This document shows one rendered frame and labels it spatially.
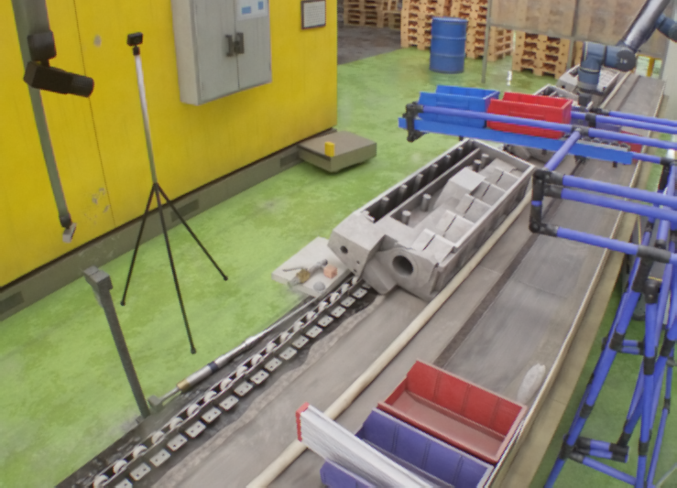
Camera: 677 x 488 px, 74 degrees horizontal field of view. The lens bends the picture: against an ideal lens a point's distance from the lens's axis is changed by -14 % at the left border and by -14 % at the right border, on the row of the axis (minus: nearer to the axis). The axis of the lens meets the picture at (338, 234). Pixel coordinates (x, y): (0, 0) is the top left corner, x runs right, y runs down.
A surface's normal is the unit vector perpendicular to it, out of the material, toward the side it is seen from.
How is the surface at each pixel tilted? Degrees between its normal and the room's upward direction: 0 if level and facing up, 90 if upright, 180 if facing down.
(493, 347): 0
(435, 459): 88
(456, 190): 45
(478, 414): 88
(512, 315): 0
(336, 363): 0
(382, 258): 90
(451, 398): 88
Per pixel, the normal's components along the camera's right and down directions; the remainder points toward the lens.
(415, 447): -0.59, 0.38
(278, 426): 0.00, -0.86
